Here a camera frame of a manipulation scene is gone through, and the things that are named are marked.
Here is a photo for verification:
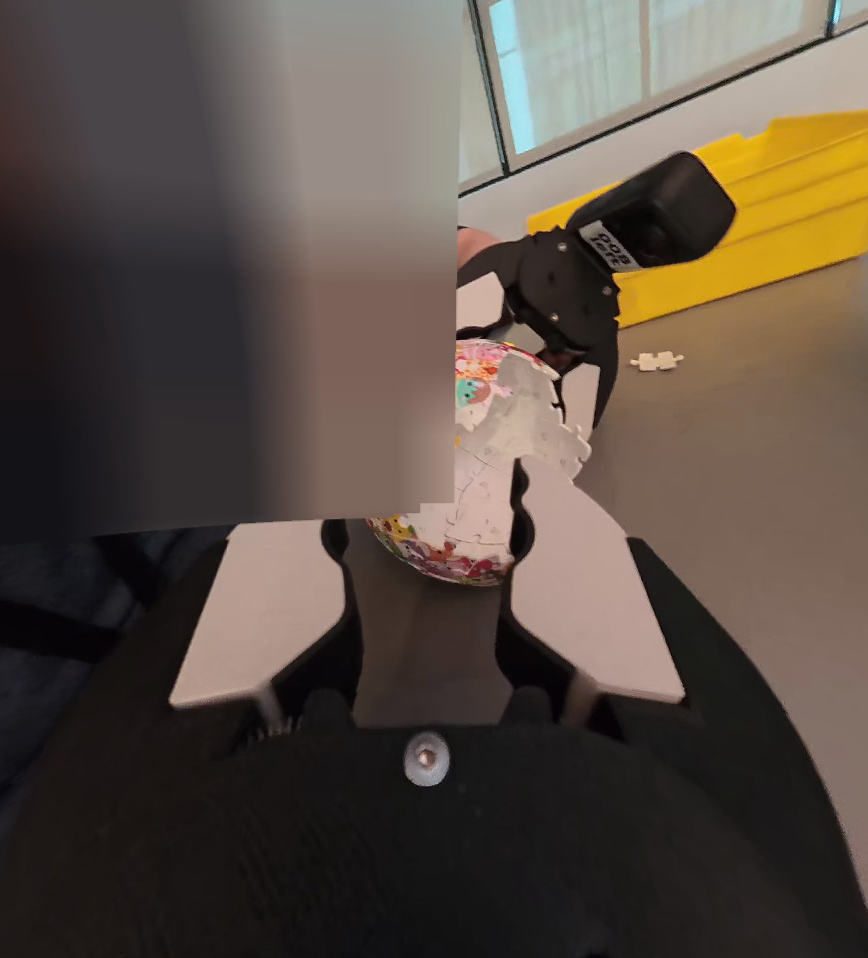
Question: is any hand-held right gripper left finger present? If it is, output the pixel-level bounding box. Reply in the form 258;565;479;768
169;521;365;725

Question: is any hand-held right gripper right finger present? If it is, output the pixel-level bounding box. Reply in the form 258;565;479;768
495;458;688;730

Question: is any colourful cartoon puzzle ball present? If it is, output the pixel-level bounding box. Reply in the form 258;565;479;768
365;338;593;587

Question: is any person's left hand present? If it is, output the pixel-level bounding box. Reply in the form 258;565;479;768
458;227;504;269

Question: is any yellow object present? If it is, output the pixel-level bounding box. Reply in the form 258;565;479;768
527;105;868;330

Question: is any dark blue clothing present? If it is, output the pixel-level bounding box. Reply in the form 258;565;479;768
0;535;210;832

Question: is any window with metal frame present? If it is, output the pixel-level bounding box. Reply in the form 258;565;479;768
471;0;868;178

